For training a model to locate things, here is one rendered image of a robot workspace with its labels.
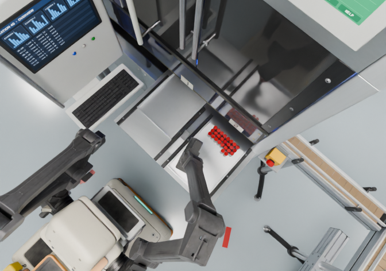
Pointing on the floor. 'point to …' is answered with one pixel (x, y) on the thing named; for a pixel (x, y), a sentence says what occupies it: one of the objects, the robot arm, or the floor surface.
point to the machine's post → (329, 104)
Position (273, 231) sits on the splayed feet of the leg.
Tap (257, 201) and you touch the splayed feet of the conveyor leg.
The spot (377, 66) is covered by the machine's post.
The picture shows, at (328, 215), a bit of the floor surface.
